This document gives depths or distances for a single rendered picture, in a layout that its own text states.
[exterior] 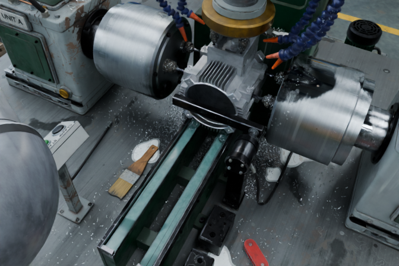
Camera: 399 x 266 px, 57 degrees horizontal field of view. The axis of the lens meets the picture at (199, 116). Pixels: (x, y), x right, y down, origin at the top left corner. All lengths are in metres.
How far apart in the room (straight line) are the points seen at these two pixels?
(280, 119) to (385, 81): 0.76
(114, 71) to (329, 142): 0.59
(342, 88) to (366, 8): 2.85
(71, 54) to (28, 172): 0.80
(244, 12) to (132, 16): 0.32
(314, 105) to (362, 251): 0.42
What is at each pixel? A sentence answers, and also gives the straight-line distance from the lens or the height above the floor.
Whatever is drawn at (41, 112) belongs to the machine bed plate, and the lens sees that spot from 1.35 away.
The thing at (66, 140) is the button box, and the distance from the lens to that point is 0.87.
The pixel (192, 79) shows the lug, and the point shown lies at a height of 1.09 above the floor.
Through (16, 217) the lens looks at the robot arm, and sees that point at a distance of 0.34.
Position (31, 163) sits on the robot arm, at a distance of 0.37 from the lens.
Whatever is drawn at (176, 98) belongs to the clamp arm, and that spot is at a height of 1.03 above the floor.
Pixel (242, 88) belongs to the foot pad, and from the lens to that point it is 0.96.
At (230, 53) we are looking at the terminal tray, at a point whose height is 1.14.
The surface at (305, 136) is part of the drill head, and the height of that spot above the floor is 1.06.
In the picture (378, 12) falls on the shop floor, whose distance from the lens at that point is 3.72.
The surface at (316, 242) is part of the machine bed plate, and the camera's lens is 1.06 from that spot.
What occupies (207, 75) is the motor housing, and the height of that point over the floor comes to 1.11.
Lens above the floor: 1.72
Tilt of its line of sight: 47 degrees down
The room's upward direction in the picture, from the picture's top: 3 degrees clockwise
